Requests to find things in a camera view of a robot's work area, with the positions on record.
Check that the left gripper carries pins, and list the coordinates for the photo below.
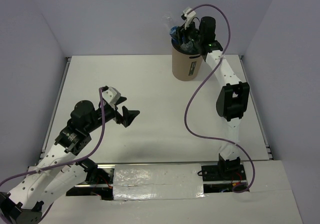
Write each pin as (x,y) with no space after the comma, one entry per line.
(128,115)

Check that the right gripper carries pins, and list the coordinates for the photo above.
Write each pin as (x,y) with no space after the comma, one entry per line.
(192,24)

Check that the blue label bottle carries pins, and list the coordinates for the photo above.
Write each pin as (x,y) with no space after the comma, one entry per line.
(170,26)
(187,47)

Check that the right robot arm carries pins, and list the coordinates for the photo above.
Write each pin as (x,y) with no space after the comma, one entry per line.
(232,101)

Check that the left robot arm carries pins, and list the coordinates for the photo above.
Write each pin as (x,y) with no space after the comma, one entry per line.
(60,170)

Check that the brown cylindrical paper bin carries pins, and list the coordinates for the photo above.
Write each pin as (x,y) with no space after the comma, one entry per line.
(185,65)

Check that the shiny silver foil sheet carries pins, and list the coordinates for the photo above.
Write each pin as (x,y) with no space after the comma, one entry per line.
(157,182)

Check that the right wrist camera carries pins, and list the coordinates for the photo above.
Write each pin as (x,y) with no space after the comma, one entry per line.
(188,15)

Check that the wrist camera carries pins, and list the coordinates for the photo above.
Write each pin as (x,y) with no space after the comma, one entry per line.
(188,15)
(111,94)

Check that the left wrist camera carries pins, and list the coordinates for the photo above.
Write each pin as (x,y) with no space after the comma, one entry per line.
(111,94)

